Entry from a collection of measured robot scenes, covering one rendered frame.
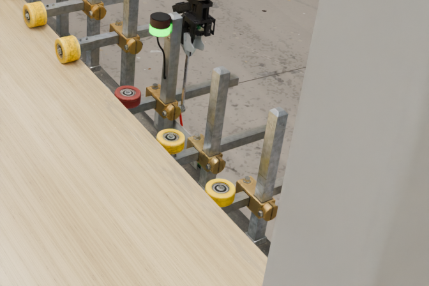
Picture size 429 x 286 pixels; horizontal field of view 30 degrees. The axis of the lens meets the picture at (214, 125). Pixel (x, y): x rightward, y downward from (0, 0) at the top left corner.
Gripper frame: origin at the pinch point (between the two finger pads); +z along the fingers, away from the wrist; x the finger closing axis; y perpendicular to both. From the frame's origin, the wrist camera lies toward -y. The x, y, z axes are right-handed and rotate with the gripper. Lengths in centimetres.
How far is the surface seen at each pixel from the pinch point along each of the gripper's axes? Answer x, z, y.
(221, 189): -20, 11, 49
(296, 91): 132, 101, -85
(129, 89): -18.3, 10.6, -2.7
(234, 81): 19.7, 16.0, 0.0
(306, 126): -107, -108, 159
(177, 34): -7.7, -9.9, 4.3
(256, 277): -30, 11, 79
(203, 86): 7.5, 15.0, -0.4
